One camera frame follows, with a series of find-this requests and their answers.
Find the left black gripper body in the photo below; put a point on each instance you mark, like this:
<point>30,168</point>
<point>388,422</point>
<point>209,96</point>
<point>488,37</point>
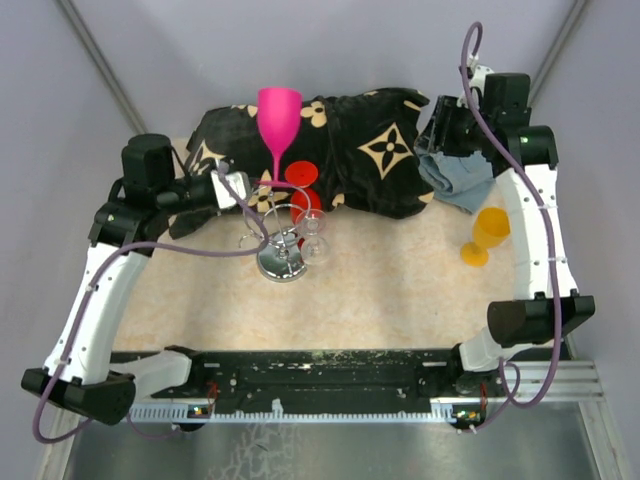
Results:
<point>186,194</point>

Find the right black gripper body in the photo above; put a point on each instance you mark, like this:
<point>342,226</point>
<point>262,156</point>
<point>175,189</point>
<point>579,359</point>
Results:
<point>455,130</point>

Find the yellow plastic wine glass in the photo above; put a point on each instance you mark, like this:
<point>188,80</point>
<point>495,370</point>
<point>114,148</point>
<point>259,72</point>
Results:
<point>490,229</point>

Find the pink plastic wine glass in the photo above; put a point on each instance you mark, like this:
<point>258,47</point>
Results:
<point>278,120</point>

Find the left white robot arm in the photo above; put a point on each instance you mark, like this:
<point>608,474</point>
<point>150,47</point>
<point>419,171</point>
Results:
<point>78,375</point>

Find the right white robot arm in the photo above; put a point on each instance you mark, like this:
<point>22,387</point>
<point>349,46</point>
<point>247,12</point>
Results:
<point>547,304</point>

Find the chrome wine glass rack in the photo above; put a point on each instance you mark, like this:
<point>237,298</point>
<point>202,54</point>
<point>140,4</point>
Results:
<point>280,259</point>

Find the red plastic wine glass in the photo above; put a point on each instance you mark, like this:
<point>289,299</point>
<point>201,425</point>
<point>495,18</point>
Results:
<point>302,174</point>

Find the clear wine glass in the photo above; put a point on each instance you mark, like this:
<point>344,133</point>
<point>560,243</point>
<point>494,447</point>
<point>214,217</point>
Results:
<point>310,225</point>

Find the blue denim cloth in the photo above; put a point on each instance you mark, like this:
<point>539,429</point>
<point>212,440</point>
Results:
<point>464,182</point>

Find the black patterned plush blanket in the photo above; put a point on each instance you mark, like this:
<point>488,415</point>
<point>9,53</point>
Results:
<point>362,147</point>

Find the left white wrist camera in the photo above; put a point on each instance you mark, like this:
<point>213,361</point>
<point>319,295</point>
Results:
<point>235,185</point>

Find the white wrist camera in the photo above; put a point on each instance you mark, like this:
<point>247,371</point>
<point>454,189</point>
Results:
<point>235,185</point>
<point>476,76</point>

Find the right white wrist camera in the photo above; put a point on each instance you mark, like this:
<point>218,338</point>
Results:
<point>476,76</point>

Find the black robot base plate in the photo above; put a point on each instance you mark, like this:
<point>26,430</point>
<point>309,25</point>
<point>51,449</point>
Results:
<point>338,382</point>

